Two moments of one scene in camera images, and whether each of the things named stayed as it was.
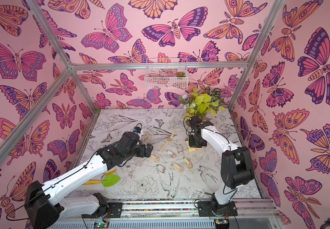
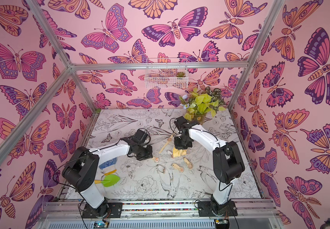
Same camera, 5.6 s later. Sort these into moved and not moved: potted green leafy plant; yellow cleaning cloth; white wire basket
Moved: yellow cleaning cloth
Not moved: potted green leafy plant; white wire basket
